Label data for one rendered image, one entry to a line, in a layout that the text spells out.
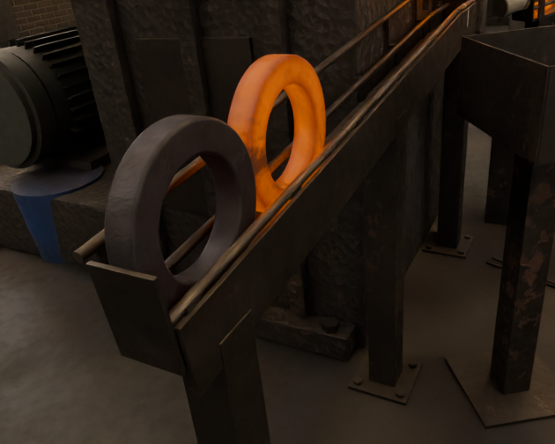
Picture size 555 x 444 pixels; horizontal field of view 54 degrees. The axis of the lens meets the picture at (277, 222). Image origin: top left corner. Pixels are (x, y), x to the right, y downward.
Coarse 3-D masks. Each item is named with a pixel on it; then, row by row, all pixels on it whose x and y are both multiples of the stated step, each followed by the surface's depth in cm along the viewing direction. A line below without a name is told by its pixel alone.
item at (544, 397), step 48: (480, 48) 87; (528, 48) 95; (480, 96) 89; (528, 96) 75; (528, 144) 77; (528, 192) 93; (528, 240) 97; (528, 288) 102; (528, 336) 107; (480, 384) 117; (528, 384) 114
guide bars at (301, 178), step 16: (448, 16) 120; (352, 128) 76; (336, 144) 71; (320, 160) 68; (304, 176) 64; (288, 192) 61; (272, 208) 59; (256, 224) 56; (240, 240) 54; (224, 256) 52; (208, 272) 50; (192, 288) 48; (208, 288) 49; (176, 304) 47; (192, 304) 47; (176, 320) 46; (176, 336) 46
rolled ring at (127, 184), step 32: (160, 128) 46; (192, 128) 47; (224, 128) 51; (128, 160) 44; (160, 160) 44; (224, 160) 52; (128, 192) 43; (160, 192) 45; (224, 192) 56; (128, 224) 43; (224, 224) 57; (128, 256) 44; (160, 256) 46
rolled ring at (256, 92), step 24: (264, 72) 58; (288, 72) 61; (312, 72) 66; (240, 96) 57; (264, 96) 57; (288, 96) 68; (312, 96) 67; (240, 120) 57; (264, 120) 58; (312, 120) 69; (264, 144) 59; (312, 144) 70; (264, 168) 60; (288, 168) 70; (264, 192) 60
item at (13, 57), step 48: (0, 48) 167; (48, 48) 176; (0, 96) 165; (48, 96) 169; (0, 144) 176; (48, 144) 173; (96, 144) 199; (0, 192) 181; (96, 192) 170; (0, 240) 195
